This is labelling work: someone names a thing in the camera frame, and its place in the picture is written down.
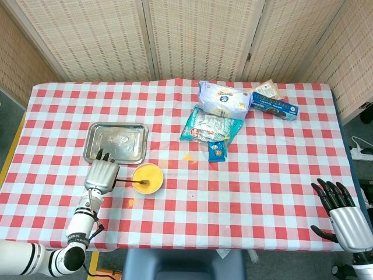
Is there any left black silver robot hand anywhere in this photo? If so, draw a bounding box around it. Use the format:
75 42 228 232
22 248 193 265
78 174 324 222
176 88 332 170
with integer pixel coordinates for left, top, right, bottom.
84 148 121 193

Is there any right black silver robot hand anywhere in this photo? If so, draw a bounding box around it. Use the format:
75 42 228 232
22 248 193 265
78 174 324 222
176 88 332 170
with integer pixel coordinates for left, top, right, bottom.
310 178 373 254

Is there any dark metal spoon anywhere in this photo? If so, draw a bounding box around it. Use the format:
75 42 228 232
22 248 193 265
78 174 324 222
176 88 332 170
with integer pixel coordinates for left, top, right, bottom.
115 179 150 186

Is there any yellow bowl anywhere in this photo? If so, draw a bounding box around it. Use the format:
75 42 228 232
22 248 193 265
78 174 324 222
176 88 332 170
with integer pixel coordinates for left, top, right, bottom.
131 163 164 195

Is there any rectangular steel tray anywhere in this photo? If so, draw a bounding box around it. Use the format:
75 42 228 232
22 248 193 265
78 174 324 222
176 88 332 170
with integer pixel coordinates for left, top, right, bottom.
83 122 149 165

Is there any white power strip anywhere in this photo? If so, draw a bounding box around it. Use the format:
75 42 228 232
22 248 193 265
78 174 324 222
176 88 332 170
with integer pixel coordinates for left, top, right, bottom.
351 147 373 161

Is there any orange box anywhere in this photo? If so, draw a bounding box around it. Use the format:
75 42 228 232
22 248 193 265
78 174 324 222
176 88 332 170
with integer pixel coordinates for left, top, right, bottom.
95 268 123 280

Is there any red white checkered tablecloth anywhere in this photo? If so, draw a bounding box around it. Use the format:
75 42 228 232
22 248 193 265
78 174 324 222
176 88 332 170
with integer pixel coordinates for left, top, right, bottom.
0 78 359 252

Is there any black equipment stand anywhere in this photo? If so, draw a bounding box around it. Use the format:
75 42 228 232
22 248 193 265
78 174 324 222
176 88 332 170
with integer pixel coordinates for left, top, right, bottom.
358 102 373 123

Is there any teal silver snack bag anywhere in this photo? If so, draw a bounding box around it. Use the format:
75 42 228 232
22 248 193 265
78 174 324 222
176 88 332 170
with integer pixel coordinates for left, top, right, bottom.
179 105 244 146

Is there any small blue cookie packet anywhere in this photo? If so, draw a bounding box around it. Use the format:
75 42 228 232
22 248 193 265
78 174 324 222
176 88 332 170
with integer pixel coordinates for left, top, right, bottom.
207 139 228 163

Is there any dark blue chair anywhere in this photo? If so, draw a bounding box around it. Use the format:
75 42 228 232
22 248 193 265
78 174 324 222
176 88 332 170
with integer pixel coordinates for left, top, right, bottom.
122 248 247 280

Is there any lavender white snack bag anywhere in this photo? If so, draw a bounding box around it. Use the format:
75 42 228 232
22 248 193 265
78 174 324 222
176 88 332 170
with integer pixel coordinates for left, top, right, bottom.
198 80 253 120

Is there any blue cookie box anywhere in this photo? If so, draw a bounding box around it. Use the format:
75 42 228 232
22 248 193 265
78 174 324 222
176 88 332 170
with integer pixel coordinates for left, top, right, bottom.
251 91 300 122

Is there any tan snack packet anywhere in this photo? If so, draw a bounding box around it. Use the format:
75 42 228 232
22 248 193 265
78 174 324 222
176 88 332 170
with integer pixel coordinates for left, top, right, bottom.
252 79 285 102

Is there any woven folding screen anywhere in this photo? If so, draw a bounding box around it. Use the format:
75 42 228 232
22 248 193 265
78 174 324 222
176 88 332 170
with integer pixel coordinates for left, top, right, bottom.
0 0 373 126

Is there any white power cable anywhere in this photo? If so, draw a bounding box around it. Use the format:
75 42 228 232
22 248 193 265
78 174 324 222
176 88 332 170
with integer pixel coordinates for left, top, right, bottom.
351 135 370 149

